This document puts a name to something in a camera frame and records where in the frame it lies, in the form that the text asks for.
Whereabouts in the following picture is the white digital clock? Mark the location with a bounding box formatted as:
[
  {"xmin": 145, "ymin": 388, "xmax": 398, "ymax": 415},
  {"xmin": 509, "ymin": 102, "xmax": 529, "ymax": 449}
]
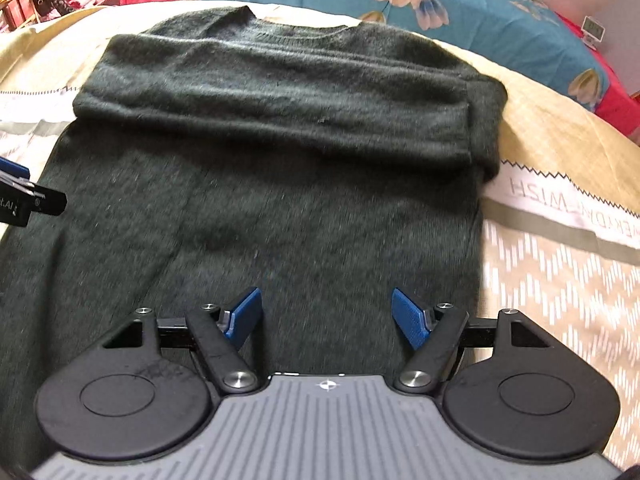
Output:
[{"xmin": 580, "ymin": 15, "xmax": 607, "ymax": 51}]

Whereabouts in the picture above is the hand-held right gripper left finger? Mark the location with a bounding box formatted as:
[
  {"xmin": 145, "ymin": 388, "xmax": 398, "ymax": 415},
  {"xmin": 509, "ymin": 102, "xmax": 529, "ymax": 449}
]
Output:
[{"xmin": 102, "ymin": 287, "xmax": 263, "ymax": 394}]

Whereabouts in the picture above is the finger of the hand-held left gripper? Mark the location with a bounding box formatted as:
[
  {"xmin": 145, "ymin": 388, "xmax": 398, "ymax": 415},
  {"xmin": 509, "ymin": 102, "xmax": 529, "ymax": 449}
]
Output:
[{"xmin": 0, "ymin": 156, "xmax": 68, "ymax": 227}]

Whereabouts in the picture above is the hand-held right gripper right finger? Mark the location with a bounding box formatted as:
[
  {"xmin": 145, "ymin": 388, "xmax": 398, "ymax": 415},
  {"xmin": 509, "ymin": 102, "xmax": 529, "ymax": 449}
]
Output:
[{"xmin": 391, "ymin": 288, "xmax": 551, "ymax": 395}]

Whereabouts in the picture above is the beige patterned bed blanket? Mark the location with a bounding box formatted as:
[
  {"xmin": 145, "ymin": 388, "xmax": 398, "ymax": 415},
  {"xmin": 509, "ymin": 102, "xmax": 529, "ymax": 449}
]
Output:
[{"xmin": 0, "ymin": 1, "xmax": 640, "ymax": 472}]

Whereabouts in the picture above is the dark green knit sweater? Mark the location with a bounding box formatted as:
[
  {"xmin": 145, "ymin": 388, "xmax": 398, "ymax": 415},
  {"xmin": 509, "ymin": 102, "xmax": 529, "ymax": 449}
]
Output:
[{"xmin": 0, "ymin": 5, "xmax": 509, "ymax": 471}]

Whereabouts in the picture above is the blue floral pillow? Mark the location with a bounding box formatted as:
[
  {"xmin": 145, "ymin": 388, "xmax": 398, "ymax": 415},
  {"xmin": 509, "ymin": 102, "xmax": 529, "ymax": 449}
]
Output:
[{"xmin": 177, "ymin": 0, "xmax": 612, "ymax": 113}]

